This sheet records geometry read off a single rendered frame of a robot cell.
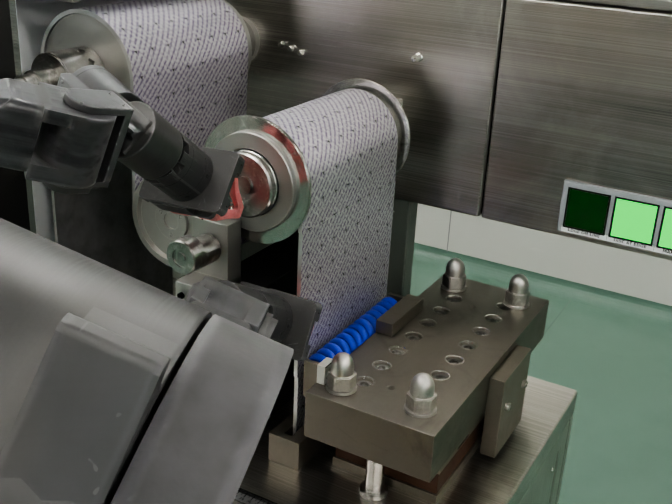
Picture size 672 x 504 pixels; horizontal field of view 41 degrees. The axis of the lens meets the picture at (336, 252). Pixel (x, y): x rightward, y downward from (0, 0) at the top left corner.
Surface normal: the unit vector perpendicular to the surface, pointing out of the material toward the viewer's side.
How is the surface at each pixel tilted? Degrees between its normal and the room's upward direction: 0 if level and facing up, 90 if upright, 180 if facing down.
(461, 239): 90
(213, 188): 52
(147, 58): 71
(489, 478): 0
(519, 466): 0
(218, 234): 90
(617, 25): 90
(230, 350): 21
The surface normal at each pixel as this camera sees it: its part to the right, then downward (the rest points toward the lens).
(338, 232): 0.87, 0.23
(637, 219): -0.50, 0.32
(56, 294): 0.36, -0.76
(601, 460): 0.04, -0.92
